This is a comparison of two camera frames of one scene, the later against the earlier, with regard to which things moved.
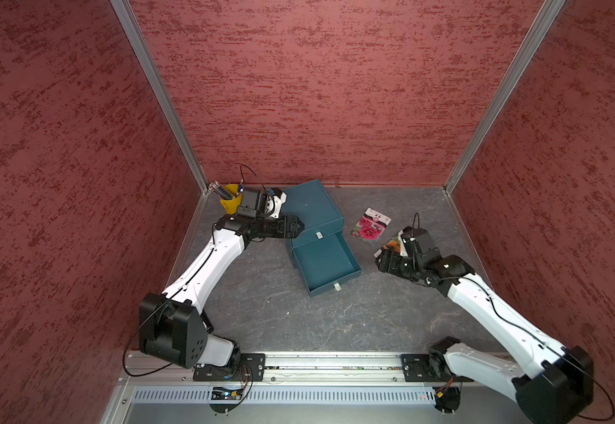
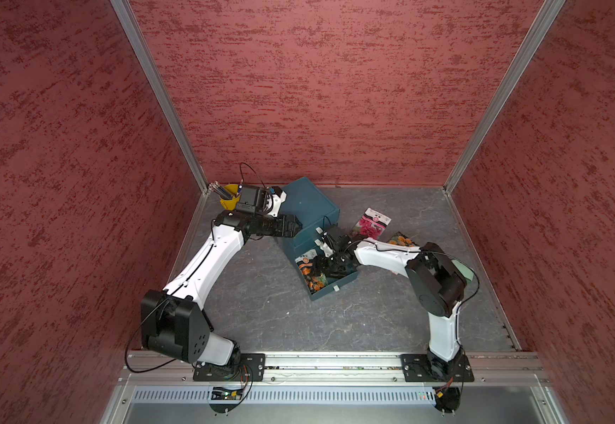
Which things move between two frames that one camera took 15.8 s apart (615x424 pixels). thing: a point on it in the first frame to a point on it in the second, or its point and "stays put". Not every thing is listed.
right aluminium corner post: x=545 y=20 stays put
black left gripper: x=292 y=233 stays put
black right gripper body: x=406 y=267 to x=330 y=266
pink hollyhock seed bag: x=371 y=226 stays put
